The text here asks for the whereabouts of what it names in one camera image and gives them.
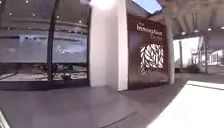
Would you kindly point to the white square pillar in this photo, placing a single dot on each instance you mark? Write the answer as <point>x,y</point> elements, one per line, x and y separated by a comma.
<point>108,46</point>

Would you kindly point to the brown sign panel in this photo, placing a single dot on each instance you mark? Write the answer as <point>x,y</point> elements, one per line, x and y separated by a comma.
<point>146,53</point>

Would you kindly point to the grey paved ground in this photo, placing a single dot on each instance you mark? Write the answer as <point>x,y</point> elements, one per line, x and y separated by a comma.
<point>83,106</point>

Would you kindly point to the slim grey pole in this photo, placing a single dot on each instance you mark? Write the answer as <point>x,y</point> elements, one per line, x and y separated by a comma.
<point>181,55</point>

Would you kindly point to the glass-fronted building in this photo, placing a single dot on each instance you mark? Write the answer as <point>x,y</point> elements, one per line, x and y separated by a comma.
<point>30,46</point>

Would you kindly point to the overhead canopy roof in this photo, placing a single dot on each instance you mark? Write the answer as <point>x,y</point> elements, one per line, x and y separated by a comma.
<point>196,16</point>

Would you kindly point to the pale distant building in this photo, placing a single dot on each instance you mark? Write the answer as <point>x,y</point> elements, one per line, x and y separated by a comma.
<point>215,57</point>

